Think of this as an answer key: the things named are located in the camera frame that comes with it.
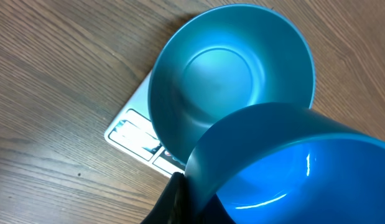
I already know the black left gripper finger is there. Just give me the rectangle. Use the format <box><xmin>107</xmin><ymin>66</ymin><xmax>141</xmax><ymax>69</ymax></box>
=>
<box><xmin>141</xmin><ymin>172</ymin><xmax>191</xmax><ymax>224</ymax></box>

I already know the blue plastic measuring scoop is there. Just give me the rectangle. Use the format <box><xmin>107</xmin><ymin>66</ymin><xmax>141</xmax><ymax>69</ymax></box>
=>
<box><xmin>185</xmin><ymin>103</ymin><xmax>385</xmax><ymax>223</ymax></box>

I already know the teal metal bowl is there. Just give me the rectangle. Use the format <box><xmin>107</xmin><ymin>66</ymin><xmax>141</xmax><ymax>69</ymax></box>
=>
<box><xmin>148</xmin><ymin>4</ymin><xmax>315</xmax><ymax>163</ymax></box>

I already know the white digital kitchen scale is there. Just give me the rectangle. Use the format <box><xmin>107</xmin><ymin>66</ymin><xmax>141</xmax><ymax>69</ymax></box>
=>
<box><xmin>104</xmin><ymin>76</ymin><xmax>185</xmax><ymax>177</ymax></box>

